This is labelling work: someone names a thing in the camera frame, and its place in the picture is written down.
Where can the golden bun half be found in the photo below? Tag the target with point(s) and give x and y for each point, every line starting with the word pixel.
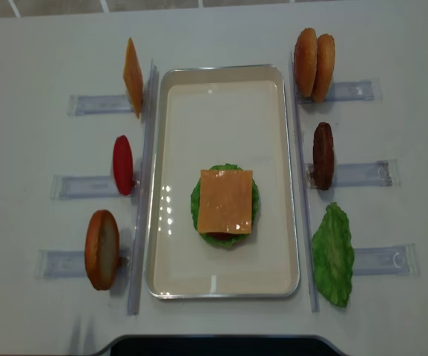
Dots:
pixel 325 66
pixel 305 61

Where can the dark robot base bottom edge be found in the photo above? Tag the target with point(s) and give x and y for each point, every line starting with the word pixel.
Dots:
pixel 224 345

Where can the orange cheese slice on stack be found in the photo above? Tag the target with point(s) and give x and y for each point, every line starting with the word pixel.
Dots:
pixel 225 204

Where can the red tomato slice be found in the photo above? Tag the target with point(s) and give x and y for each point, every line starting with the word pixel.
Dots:
pixel 123 168

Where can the brown meat patty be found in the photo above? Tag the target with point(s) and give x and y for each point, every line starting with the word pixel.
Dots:
pixel 323 156

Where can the upright orange cheese slice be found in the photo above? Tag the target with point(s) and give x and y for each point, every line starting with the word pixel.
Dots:
pixel 132 76

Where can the loose green lettuce leaf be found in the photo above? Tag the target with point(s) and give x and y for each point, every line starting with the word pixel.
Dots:
pixel 333 256

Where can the clear holder under tomato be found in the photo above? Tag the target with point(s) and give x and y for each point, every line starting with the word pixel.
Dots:
pixel 92 187

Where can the clear holder under cheese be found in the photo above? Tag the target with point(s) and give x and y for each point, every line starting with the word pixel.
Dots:
pixel 82 105

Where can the clear holder under lettuce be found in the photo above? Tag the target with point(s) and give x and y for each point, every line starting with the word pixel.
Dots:
pixel 393 260

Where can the white rectangular metal tray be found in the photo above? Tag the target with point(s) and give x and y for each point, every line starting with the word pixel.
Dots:
pixel 209 117

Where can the bun half with white face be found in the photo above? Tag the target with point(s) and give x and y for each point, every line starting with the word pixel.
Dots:
pixel 102 250

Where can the clear holder under buns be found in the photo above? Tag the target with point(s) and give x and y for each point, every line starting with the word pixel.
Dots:
pixel 362 90

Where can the clear holder under patty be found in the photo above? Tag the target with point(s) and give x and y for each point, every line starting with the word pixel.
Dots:
pixel 382 173

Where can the clear holder under white bun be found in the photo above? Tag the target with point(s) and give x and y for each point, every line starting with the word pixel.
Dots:
pixel 52 264

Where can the left long clear rail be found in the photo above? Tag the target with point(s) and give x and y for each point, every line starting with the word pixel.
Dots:
pixel 149 116

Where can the long clear rail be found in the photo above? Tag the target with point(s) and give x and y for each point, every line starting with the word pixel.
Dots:
pixel 149 116
pixel 302 182

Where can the right long clear rail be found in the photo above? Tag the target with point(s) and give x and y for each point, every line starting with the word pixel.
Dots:
pixel 302 182

